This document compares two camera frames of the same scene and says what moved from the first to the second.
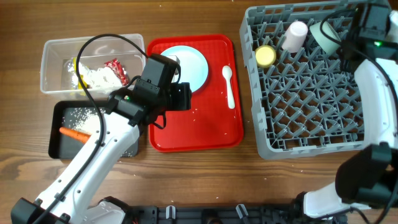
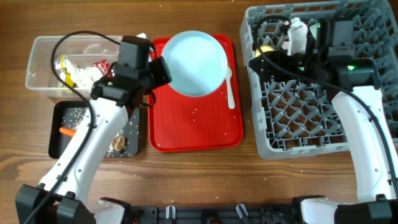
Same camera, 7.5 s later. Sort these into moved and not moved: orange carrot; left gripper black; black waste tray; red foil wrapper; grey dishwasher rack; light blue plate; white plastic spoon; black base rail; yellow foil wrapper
Moved: red foil wrapper; yellow foil wrapper; left gripper black; light blue plate
Not moved: white plastic spoon; grey dishwasher rack; orange carrot; black base rail; black waste tray
